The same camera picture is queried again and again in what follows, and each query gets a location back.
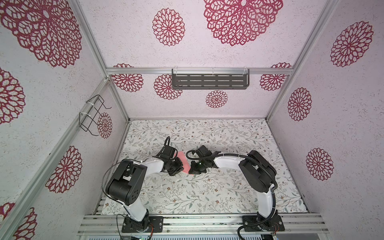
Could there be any black wire wall rack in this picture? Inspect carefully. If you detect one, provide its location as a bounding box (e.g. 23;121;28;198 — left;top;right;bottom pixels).
78;95;113;139

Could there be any pink square paper sheet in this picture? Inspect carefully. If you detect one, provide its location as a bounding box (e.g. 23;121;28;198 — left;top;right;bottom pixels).
177;151;191;174

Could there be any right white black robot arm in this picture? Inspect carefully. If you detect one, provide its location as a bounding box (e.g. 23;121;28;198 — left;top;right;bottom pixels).
186;146;278;220

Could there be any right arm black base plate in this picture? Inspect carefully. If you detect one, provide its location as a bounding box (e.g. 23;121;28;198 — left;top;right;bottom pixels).
242;215;285;232

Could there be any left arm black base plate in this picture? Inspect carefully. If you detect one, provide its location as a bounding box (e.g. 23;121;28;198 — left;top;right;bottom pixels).
122;216;164;234

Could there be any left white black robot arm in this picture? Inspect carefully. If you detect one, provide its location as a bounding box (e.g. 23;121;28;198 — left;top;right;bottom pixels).
106;157;184;222

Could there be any dark grey slotted wall shelf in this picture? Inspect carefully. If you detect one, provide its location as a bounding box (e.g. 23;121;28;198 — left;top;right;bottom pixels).
171;69;250;90

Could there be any aluminium front rail base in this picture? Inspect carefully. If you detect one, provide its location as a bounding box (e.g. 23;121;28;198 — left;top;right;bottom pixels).
77;213;329;237

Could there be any right wrist camera with cable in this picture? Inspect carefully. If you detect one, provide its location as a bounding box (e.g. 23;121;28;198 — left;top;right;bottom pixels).
186;145;221;161

